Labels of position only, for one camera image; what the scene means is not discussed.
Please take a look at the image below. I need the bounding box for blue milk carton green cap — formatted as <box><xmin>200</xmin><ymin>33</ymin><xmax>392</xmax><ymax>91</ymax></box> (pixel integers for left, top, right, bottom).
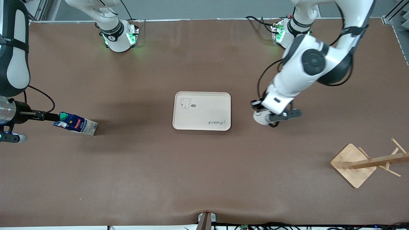
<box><xmin>52</xmin><ymin>111</ymin><xmax>98</xmax><ymax>136</ymax></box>

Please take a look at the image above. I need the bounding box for cream tray with bear print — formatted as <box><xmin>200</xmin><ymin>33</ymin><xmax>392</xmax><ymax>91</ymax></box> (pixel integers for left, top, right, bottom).
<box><xmin>172</xmin><ymin>92</ymin><xmax>231</xmax><ymax>131</ymax></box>

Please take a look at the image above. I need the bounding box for wooden cup rack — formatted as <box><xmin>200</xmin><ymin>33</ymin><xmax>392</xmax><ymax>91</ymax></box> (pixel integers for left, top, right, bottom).
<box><xmin>330</xmin><ymin>138</ymin><xmax>409</xmax><ymax>189</ymax></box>

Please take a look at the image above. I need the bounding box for metal table clamp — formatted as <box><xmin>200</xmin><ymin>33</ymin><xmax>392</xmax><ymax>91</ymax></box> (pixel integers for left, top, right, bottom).
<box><xmin>198</xmin><ymin>211</ymin><xmax>217</xmax><ymax>230</ymax></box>

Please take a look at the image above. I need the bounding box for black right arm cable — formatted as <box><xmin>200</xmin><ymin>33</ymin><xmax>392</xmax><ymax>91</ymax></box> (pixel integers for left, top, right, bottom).
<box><xmin>24</xmin><ymin>84</ymin><xmax>56</xmax><ymax>114</ymax></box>

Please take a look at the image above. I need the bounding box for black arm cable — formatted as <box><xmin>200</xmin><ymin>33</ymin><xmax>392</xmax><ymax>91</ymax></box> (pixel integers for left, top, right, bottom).
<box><xmin>24</xmin><ymin>84</ymin><xmax>56</xmax><ymax>114</ymax></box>
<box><xmin>257</xmin><ymin>59</ymin><xmax>285</xmax><ymax>103</ymax></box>

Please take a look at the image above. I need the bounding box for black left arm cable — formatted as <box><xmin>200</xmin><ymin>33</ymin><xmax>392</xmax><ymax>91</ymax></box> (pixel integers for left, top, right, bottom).
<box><xmin>257</xmin><ymin>59</ymin><xmax>285</xmax><ymax>103</ymax></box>

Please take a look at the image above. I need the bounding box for black left base cable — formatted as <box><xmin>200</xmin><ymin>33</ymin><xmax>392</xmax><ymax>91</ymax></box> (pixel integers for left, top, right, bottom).
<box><xmin>245</xmin><ymin>15</ymin><xmax>277</xmax><ymax>34</ymax></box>

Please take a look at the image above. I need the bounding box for aluminium frame post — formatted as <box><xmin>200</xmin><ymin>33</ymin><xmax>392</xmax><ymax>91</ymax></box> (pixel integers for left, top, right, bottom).
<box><xmin>22</xmin><ymin>0</ymin><xmax>62</xmax><ymax>23</ymax></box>
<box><xmin>381</xmin><ymin>0</ymin><xmax>409</xmax><ymax>35</ymax></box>

